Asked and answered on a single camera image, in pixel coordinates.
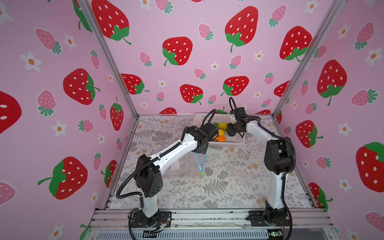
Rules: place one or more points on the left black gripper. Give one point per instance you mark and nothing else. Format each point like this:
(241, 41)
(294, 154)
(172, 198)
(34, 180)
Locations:
(204, 151)

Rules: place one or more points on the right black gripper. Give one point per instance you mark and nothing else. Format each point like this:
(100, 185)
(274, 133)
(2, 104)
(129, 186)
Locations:
(239, 131)

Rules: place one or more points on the clear zip top bag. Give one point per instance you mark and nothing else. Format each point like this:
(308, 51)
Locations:
(191, 165)

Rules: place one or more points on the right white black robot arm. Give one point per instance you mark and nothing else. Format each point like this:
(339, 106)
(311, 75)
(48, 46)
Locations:
(279, 159)

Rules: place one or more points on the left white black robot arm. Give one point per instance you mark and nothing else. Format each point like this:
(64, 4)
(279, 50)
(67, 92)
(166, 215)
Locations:
(146, 181)

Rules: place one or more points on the orange toy tangerine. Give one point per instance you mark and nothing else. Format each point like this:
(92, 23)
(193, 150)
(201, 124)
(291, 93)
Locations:
(221, 139)

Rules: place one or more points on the yellow toy banana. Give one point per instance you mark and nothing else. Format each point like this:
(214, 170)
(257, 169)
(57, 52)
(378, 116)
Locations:
(223, 126)

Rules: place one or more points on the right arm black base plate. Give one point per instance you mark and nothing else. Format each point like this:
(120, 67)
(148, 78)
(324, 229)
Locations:
(260, 219)

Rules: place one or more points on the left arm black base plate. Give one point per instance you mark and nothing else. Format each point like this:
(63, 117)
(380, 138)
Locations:
(158, 220)

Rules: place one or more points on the aluminium front rail frame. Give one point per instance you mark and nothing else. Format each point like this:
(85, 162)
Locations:
(219, 224)

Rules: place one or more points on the right aluminium corner post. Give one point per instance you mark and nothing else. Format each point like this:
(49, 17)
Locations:
(324, 27)

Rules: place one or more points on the aluminium corner post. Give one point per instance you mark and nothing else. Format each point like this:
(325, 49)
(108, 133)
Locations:
(90, 17)
(324, 27)

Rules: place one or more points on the left aluminium corner post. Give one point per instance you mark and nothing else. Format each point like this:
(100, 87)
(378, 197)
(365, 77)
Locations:
(90, 17)

